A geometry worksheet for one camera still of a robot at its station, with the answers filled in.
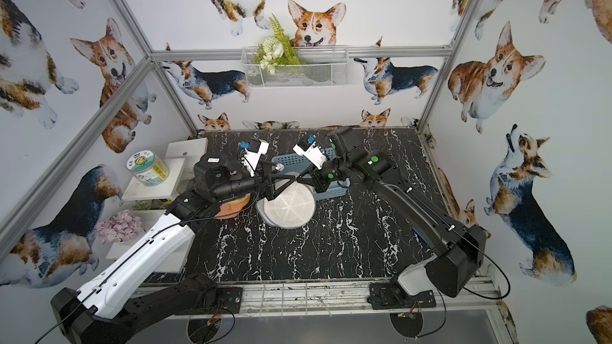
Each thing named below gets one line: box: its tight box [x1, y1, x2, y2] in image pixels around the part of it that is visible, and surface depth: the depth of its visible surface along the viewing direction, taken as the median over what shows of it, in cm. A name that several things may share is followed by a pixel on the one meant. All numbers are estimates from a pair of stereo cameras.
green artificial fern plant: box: [253, 12, 303, 75], surface depth 82 cm
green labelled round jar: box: [125, 149, 170, 187], surface depth 73 cm
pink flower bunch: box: [94, 209, 142, 243], surface depth 65 cm
